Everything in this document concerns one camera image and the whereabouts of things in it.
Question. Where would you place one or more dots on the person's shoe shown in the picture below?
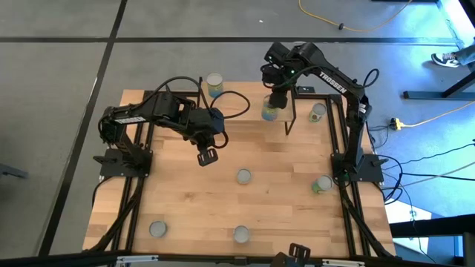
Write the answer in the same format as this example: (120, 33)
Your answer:
(443, 60)

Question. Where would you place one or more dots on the silver metal bracket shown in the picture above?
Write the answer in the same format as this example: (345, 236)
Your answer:
(137, 258)
(343, 263)

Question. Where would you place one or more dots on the small black device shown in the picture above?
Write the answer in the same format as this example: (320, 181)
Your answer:
(306, 89)

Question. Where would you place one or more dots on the person's leg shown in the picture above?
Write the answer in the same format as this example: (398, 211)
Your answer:
(468, 53)

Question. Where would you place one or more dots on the black furniture beam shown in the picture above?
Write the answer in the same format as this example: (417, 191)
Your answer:
(438, 225)

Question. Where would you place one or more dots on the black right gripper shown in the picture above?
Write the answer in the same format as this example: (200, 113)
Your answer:
(278, 76)

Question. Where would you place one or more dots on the wooden shelf black legs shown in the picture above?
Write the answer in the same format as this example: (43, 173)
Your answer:
(254, 92)

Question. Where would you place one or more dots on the white red label can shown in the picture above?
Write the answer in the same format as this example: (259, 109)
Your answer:
(157, 228)

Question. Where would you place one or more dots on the blue yellow cherries can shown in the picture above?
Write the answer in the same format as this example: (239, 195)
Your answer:
(268, 113)

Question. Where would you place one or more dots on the black desk leg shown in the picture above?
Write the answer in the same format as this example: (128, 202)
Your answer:
(426, 95)

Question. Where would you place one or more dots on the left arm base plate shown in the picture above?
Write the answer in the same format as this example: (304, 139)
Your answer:
(111, 167)

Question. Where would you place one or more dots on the green label tin can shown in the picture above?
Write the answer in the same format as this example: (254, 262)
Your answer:
(324, 182)

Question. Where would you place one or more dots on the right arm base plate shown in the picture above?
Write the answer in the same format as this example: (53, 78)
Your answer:
(371, 172)

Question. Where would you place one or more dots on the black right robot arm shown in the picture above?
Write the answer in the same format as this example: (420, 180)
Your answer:
(334, 82)

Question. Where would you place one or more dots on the orange patterned short can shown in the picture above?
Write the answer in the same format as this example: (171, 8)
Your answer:
(241, 234)

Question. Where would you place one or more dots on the black frame crossbeam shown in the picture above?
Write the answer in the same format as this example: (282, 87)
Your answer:
(55, 259)

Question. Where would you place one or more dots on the small grey tin can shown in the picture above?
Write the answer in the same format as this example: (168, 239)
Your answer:
(244, 175)

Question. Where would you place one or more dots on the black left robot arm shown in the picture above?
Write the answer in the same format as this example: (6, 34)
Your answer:
(130, 119)

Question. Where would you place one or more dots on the black aluminium table frame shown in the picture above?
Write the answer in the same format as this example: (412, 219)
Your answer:
(313, 95)

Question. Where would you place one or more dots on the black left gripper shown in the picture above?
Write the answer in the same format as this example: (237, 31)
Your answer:
(204, 128)

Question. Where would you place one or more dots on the grey furniture foot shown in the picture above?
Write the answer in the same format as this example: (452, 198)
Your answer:
(11, 171)

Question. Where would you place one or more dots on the teal label tin can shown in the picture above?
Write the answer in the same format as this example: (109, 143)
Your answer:
(319, 109)

